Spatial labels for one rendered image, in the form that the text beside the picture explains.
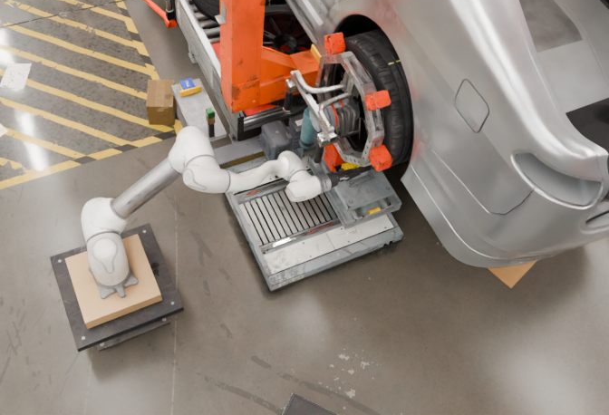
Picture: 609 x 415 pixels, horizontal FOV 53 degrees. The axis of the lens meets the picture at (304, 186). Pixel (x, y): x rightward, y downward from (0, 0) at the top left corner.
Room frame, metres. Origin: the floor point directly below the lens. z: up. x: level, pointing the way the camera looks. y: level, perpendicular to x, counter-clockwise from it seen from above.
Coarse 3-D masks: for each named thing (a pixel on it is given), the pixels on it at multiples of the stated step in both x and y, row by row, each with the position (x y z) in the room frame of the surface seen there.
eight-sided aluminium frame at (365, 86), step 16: (320, 64) 2.16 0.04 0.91; (352, 64) 2.03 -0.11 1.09; (320, 80) 2.14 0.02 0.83; (368, 80) 1.92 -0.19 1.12; (320, 96) 2.12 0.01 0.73; (368, 112) 1.80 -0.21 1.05; (336, 128) 2.03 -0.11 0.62; (368, 128) 1.77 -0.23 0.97; (336, 144) 1.93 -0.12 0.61; (368, 144) 1.75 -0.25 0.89; (352, 160) 1.81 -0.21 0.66; (368, 160) 1.74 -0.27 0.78
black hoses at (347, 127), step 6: (354, 96) 1.95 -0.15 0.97; (336, 108) 1.85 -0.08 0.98; (342, 108) 1.82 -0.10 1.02; (348, 108) 1.82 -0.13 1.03; (342, 114) 1.76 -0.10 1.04; (348, 114) 1.77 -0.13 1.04; (354, 114) 1.78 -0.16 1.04; (342, 120) 1.74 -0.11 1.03; (348, 120) 1.75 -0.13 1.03; (354, 120) 1.76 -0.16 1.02; (342, 126) 1.72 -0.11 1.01; (348, 126) 1.73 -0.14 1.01; (354, 126) 1.75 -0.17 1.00; (342, 132) 1.71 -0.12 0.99; (348, 132) 1.72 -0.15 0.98; (354, 132) 1.73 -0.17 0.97; (342, 138) 1.70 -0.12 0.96
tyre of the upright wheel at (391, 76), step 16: (368, 32) 2.24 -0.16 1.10; (352, 48) 2.12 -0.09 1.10; (368, 48) 2.06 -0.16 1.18; (384, 48) 2.08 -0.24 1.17; (368, 64) 2.00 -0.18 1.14; (384, 64) 1.98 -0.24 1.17; (400, 64) 2.00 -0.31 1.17; (384, 80) 1.91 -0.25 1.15; (400, 80) 1.93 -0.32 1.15; (400, 96) 1.87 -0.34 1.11; (384, 112) 1.83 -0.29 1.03; (400, 112) 1.82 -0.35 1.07; (400, 128) 1.78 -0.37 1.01; (352, 144) 1.97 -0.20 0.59; (384, 144) 1.78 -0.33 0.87; (400, 144) 1.76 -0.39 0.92; (400, 160) 1.78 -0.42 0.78
